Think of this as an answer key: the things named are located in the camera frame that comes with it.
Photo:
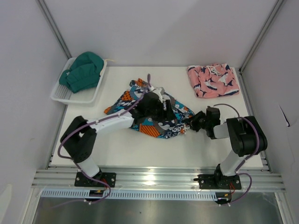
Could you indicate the slotted white cable duct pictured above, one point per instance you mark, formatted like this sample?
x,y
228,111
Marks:
x,y
131,194

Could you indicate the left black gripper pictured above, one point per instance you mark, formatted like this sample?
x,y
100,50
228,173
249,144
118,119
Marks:
x,y
168,114

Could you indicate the teal green shorts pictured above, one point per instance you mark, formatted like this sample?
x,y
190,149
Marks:
x,y
84,73

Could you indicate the aluminium frame post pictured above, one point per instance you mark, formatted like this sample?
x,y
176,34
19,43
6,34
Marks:
x,y
54,27
262,33

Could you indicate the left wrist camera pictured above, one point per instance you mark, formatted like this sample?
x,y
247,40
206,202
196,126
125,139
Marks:
x,y
158,91

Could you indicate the blue patterned shorts pile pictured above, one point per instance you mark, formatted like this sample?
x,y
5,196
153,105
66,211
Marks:
x,y
164,130

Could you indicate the aluminium mounting rail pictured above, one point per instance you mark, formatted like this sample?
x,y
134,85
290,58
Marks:
x,y
152,178

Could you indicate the pink shark print shorts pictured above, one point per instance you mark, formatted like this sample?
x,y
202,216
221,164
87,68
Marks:
x,y
213,81

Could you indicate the right aluminium frame post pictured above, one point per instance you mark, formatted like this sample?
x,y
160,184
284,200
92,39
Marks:
x,y
262,33

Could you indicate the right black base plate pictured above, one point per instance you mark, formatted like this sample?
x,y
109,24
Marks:
x,y
207,181

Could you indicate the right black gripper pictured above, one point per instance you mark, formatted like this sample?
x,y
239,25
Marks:
x,y
192,121

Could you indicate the left aluminium frame post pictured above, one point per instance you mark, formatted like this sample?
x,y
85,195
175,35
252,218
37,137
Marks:
x,y
54,27

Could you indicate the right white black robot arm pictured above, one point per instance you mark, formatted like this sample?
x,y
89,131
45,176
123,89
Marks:
x,y
246,138

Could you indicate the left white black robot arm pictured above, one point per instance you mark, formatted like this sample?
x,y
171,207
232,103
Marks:
x,y
78,140

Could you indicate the white plastic basket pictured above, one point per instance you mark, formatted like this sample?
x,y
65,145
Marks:
x,y
62,94

